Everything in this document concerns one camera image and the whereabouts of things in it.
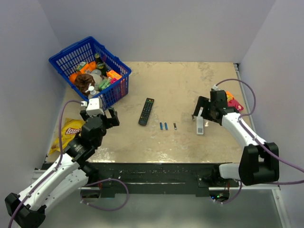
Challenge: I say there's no white air conditioner remote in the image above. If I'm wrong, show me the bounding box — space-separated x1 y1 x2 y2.
196 107 204 135

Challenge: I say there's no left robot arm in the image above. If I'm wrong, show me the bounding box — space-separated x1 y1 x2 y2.
5 107 119 228

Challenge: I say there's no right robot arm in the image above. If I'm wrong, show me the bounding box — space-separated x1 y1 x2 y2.
192 90 279 187

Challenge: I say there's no black TV remote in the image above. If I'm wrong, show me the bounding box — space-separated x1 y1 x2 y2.
138 98 154 126

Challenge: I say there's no pink orange snack box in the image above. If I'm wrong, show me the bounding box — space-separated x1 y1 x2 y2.
226 91 244 112

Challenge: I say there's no yellow Lays chips bag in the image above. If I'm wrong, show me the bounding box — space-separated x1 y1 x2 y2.
48 118 85 155

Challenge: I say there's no white pump bottle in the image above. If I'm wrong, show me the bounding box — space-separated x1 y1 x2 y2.
85 84 100 99

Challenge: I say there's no green sponge pack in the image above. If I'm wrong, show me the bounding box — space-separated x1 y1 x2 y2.
98 79 111 91

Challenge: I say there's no brown crumpled bag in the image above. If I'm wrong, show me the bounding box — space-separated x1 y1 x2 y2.
74 74 95 95

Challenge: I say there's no orange pink box in basket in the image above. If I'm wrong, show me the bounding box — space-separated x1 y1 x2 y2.
106 70 122 84

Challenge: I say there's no orange fruit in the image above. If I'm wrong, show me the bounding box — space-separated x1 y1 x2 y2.
69 73 78 84

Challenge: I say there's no tin can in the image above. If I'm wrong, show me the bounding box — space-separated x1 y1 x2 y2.
91 69 102 76

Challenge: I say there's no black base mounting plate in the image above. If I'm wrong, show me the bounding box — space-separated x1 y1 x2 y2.
83 161 239 198

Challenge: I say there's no orange juice carton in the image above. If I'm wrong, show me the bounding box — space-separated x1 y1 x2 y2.
76 61 96 74

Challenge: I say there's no green glass bottle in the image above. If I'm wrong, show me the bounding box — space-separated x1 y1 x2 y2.
95 53 107 76

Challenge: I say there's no blue plastic basket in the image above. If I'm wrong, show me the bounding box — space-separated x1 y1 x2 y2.
49 37 131 110

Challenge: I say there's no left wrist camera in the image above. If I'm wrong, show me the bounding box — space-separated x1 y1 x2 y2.
80 97 105 116

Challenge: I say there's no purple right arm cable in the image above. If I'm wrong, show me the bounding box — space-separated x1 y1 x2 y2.
212 79 304 185

